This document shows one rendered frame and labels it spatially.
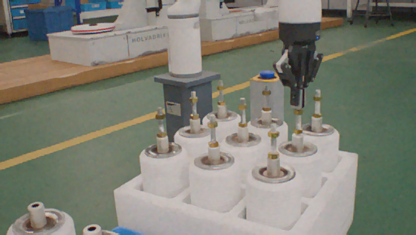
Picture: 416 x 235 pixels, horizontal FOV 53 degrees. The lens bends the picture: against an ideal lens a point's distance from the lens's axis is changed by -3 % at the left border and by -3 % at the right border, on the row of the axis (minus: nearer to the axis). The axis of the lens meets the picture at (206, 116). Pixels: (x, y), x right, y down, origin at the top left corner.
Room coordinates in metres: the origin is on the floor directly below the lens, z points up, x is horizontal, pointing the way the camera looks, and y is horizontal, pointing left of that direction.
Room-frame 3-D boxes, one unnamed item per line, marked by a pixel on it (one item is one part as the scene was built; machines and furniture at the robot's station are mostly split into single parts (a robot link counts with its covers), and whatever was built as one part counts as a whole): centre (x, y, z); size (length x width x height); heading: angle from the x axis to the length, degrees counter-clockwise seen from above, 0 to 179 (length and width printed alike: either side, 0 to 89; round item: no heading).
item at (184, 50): (1.26, 0.05, 0.39); 0.09 x 0.09 x 0.17; 46
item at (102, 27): (2.97, 0.75, 0.29); 0.30 x 0.30 x 0.06
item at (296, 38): (0.76, -0.17, 0.46); 0.08 x 0.08 x 0.09
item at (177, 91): (1.26, 0.05, 0.15); 0.15 x 0.15 x 0.30; 46
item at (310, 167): (0.76, -0.17, 0.16); 0.10 x 0.10 x 0.18
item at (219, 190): (0.72, -0.01, 0.16); 0.10 x 0.10 x 0.18
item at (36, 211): (0.53, 0.25, 0.26); 0.02 x 0.02 x 0.03
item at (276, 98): (1.11, -0.17, 0.16); 0.07 x 0.07 x 0.31; 57
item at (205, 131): (0.88, 0.03, 0.25); 0.08 x 0.08 x 0.01
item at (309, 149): (0.76, -0.17, 0.25); 0.08 x 0.08 x 0.01
